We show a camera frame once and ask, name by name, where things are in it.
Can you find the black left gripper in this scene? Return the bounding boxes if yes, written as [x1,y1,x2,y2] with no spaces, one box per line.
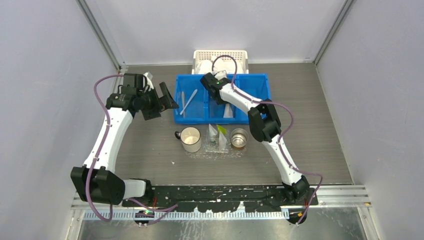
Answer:
[137,82,178,121]

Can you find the teal cap toothpaste tube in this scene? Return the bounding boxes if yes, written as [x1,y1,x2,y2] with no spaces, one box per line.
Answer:
[208,124,219,143]

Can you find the white enamel mug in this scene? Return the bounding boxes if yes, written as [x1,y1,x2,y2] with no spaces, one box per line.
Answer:
[174,126,202,153]

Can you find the red cap toothpaste tube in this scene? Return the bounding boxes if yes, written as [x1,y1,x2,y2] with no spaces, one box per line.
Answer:
[218,131,227,151]

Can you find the small metal cup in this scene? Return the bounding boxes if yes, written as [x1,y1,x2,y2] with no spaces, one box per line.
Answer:
[230,128,249,149]

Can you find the clear square textured holder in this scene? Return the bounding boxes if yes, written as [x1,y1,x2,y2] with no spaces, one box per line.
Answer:
[202,129,231,154]

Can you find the clear oval textured tray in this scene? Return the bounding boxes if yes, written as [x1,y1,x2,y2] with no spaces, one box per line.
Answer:
[184,133,247,160]

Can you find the orange cap toothpaste tube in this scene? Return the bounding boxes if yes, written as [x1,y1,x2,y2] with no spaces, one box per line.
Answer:
[223,103,234,118]

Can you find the yellow green toothpaste tube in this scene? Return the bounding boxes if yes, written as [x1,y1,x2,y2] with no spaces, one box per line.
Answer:
[216,124,227,136]

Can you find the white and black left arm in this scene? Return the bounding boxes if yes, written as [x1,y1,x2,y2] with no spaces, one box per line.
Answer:
[70,72,179,207]

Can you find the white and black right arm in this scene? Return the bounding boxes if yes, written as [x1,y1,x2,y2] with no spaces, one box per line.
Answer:
[200,72,310,205]

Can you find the white toothbrush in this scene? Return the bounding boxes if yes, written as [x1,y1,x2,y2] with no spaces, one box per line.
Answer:
[179,89,198,116]

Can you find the blue three-compartment plastic bin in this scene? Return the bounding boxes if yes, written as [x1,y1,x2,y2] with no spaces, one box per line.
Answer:
[173,73,271,125]

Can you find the white cloths in basket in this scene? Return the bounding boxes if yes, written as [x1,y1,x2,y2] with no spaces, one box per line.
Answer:
[192,56,248,75]

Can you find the white perforated basket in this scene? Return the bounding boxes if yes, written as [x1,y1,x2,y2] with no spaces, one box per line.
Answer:
[191,49,249,74]

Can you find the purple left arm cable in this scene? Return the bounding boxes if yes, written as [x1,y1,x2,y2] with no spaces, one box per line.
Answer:
[85,74,178,223]

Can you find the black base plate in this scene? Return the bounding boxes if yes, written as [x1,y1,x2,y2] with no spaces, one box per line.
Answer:
[122,185,318,213]

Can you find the perforated metal rail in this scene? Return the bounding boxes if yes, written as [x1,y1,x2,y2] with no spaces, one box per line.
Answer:
[82,210,290,221]

